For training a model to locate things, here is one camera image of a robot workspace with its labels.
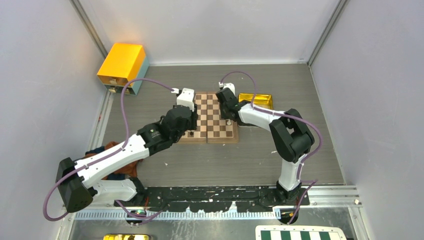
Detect gold tin tray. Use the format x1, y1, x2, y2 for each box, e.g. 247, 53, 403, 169
238, 93, 274, 128

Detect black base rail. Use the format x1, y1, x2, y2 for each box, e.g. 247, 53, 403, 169
121, 185, 310, 213

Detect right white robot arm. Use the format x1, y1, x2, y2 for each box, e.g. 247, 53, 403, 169
215, 87, 315, 206

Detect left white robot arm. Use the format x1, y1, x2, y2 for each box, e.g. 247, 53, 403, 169
56, 88, 198, 213

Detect green white checkered board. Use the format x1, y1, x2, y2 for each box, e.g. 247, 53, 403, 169
255, 225, 348, 240

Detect yellow teal drawer box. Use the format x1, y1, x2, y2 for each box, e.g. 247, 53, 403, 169
97, 43, 150, 93

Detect wooden chess board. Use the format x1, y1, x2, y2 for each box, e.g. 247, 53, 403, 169
179, 92, 239, 144

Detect gold tin front edge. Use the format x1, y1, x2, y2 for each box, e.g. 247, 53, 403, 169
103, 233, 152, 240

